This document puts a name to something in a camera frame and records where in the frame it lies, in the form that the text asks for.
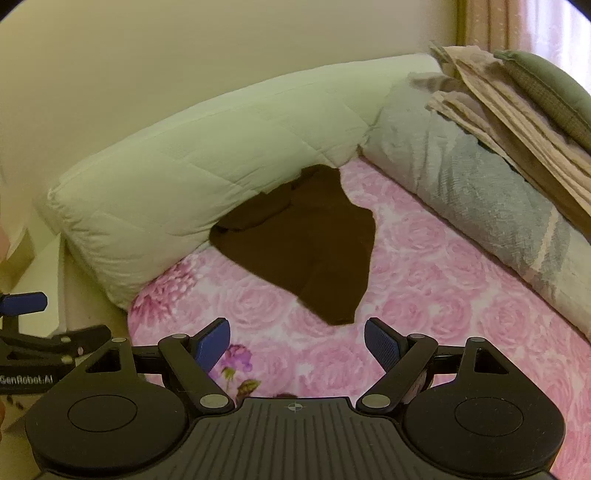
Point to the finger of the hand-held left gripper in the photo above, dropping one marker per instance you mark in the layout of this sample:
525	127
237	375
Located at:
46	346
25	302

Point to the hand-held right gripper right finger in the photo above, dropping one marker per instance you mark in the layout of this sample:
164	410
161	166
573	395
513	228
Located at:
381	344

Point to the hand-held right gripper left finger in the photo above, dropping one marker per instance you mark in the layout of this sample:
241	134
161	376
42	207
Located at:
214	344

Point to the brown garment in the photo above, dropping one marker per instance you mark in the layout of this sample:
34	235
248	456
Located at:
300	240

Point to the white bedside cabinet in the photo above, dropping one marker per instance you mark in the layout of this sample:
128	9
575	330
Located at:
41	277

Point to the pink floral bed sheet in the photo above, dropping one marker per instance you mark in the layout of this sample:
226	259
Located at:
438	286

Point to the grey rolled blanket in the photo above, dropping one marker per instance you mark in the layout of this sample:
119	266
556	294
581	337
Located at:
461	184

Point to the white quilted pillow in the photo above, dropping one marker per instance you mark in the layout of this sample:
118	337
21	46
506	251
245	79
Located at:
184	161

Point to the beige folded blanket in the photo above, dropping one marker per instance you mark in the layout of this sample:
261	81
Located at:
508	120

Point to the green cushion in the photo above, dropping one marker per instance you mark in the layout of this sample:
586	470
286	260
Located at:
549	87

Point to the pink curtain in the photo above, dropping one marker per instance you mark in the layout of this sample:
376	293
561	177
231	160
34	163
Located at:
508	23

